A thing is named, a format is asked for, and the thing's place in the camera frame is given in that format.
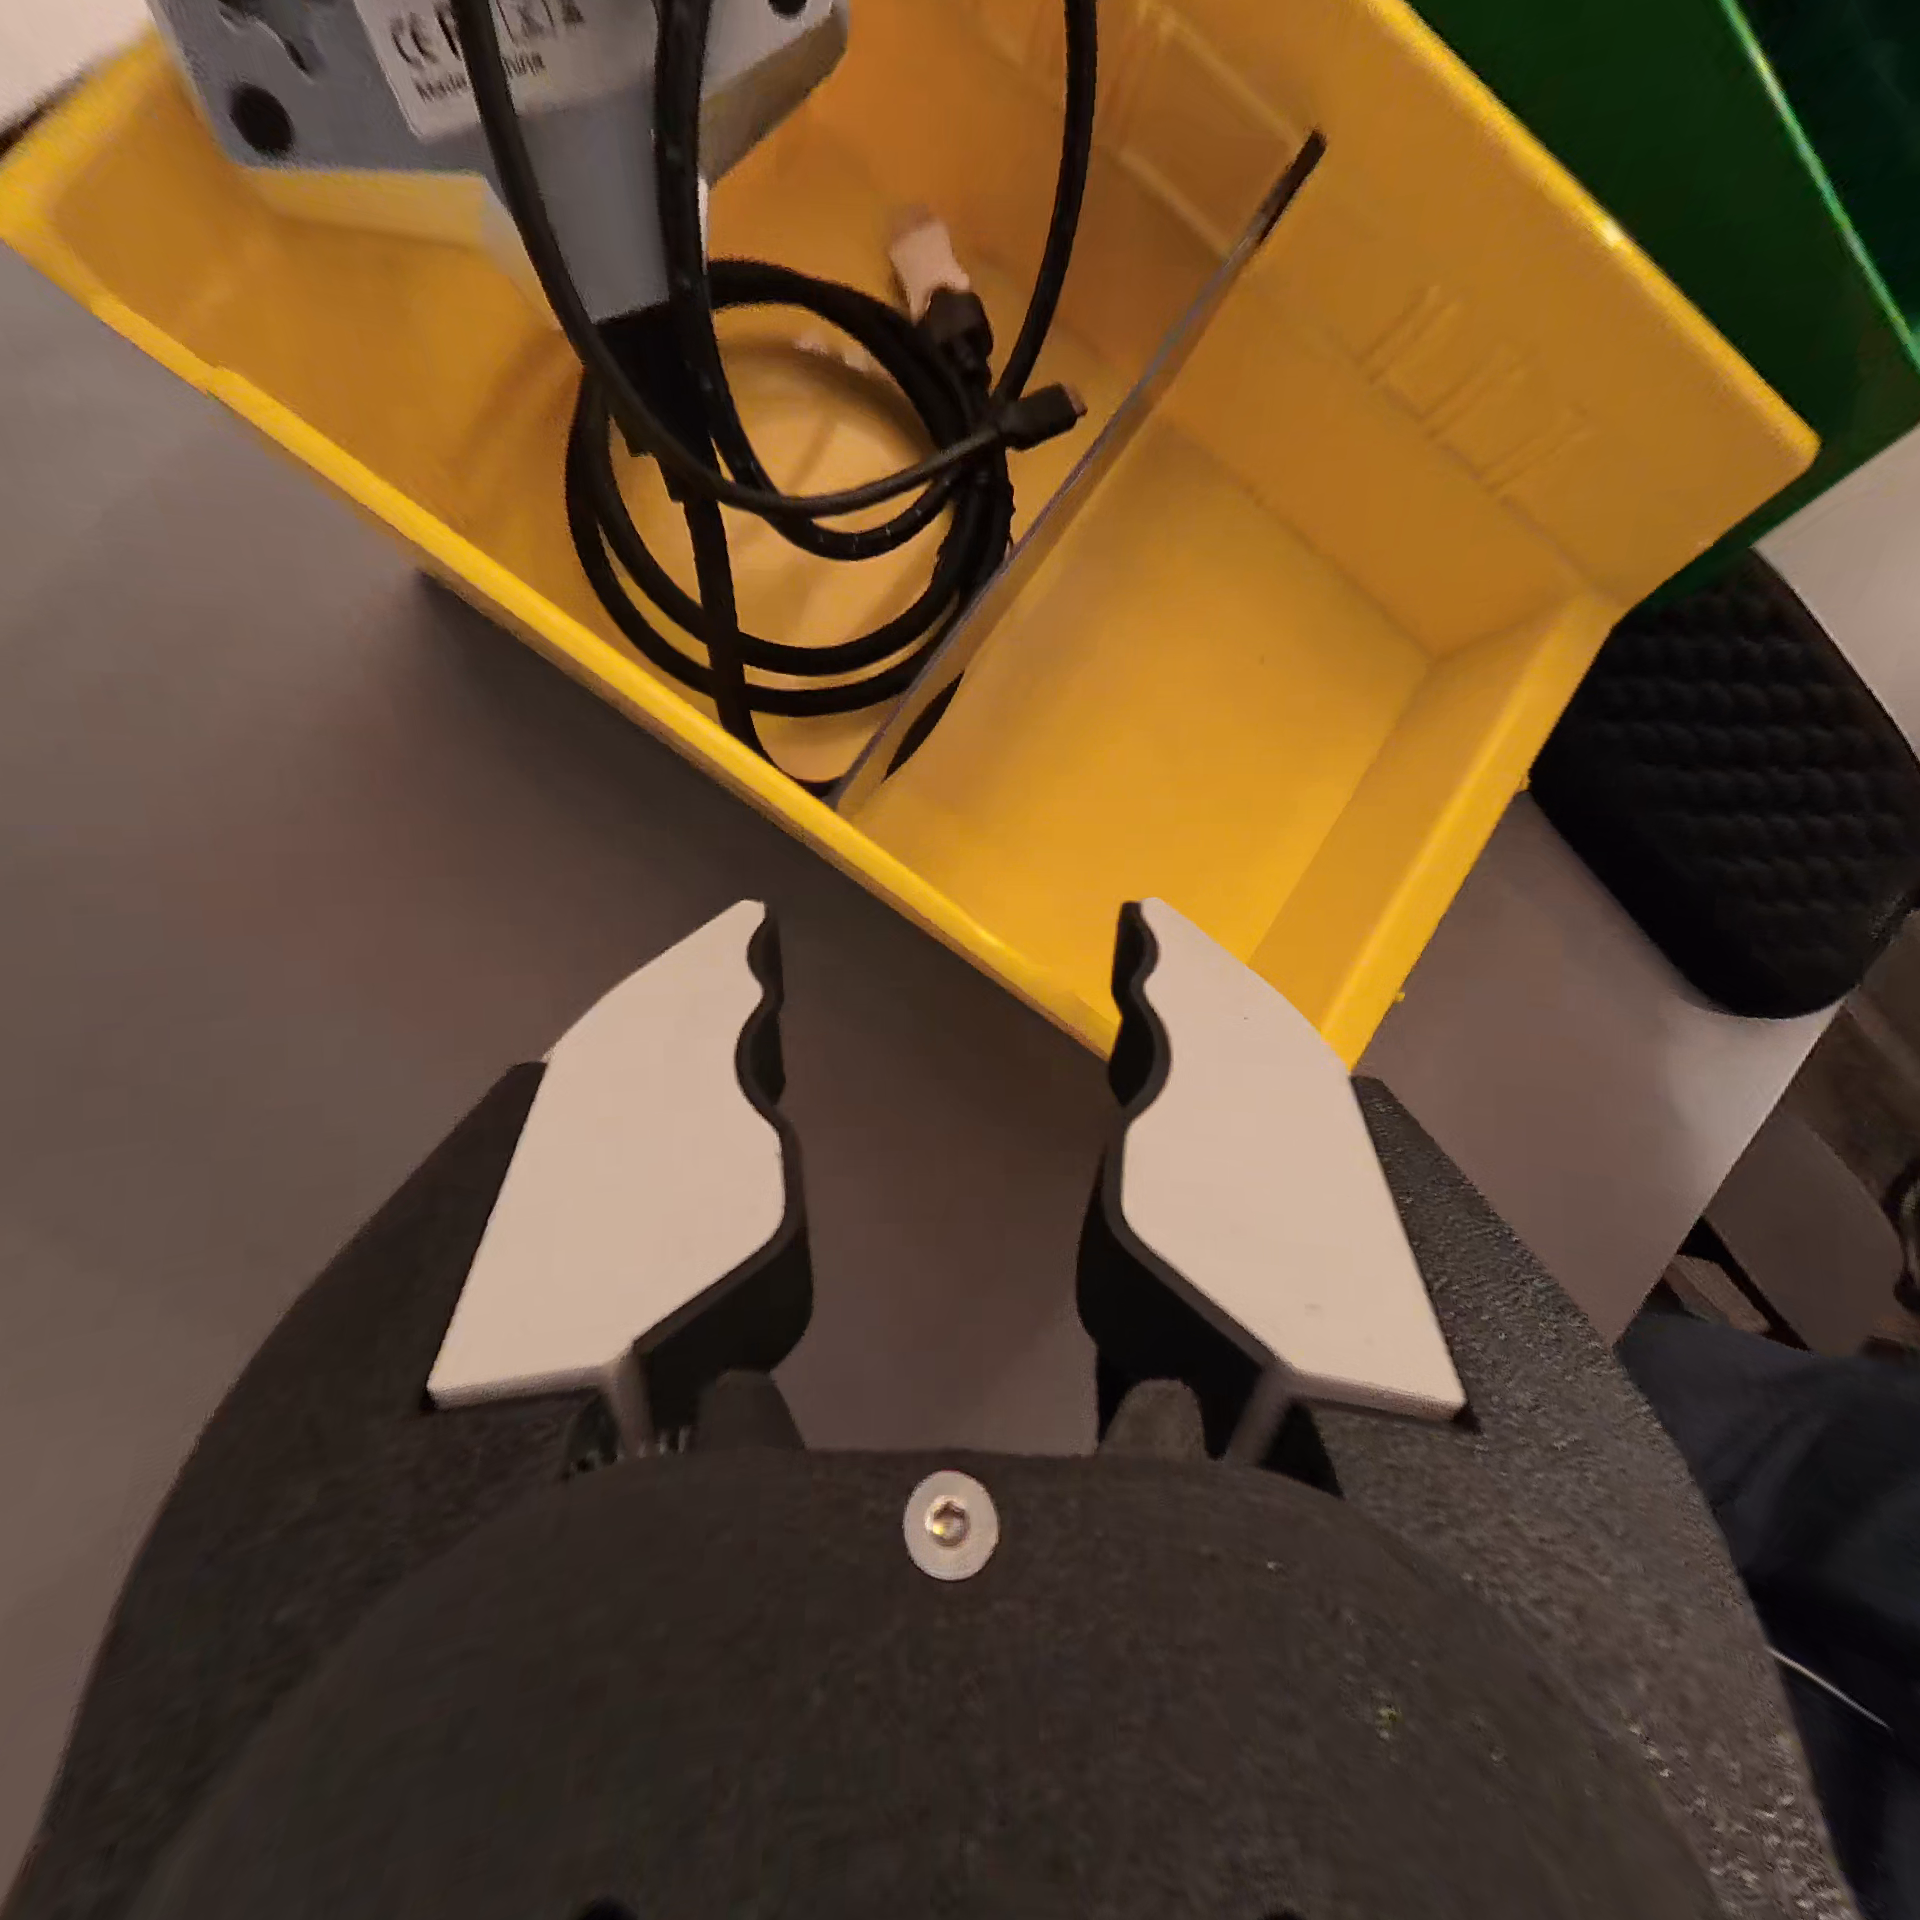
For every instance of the yellow plastic bin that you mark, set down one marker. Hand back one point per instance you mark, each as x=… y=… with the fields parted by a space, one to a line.
x=1277 y=675

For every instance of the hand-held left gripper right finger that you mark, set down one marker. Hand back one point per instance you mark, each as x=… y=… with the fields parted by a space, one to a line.
x=1277 y=1231

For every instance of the black textured pad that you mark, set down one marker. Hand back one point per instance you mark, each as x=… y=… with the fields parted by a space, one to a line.
x=1725 y=779

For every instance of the person's dark shorts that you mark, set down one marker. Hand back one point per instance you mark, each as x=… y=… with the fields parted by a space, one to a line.
x=1800 y=1575

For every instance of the dark bin divider plate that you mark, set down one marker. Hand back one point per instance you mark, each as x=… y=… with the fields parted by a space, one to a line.
x=1073 y=480

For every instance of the grey HDMI switch box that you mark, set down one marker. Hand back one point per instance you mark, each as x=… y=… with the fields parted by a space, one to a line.
x=375 y=43

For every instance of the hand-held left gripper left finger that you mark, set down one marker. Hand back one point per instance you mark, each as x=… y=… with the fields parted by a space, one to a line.
x=629 y=1201

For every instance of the green plastic bin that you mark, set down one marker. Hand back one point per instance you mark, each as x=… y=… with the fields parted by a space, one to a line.
x=1725 y=225

